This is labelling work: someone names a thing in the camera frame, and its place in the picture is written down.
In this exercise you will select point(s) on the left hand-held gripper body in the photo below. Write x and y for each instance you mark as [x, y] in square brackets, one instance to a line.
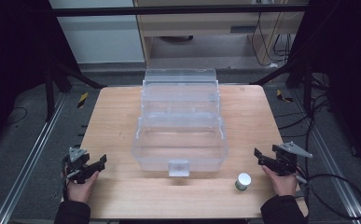
[76, 163]

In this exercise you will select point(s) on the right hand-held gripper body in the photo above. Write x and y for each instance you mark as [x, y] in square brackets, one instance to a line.
[286, 159]

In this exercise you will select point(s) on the small white-lidded jar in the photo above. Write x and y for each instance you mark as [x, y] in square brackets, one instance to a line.
[242, 181]

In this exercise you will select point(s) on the clear plastic storage box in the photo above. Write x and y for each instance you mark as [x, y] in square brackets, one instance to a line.
[180, 122]

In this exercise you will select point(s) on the person's right hand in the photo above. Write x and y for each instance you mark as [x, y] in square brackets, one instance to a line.
[280, 182]

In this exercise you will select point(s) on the person's left hand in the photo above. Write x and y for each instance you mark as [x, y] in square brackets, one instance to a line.
[81, 188]

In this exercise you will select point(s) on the wooden desk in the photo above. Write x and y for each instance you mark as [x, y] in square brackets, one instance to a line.
[116, 130]

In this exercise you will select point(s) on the yellow black floor tape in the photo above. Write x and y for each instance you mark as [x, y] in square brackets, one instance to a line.
[82, 100]
[283, 96]

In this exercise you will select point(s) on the black metal stand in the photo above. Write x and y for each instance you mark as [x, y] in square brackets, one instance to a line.
[296, 73]
[60, 74]

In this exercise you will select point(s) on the white cabinet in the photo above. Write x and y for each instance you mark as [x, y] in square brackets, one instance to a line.
[100, 34]

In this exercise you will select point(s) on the black horizontal bar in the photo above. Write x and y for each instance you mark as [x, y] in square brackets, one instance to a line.
[178, 10]

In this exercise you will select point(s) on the aluminium floor rail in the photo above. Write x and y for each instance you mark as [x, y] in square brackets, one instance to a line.
[330, 161]
[29, 161]

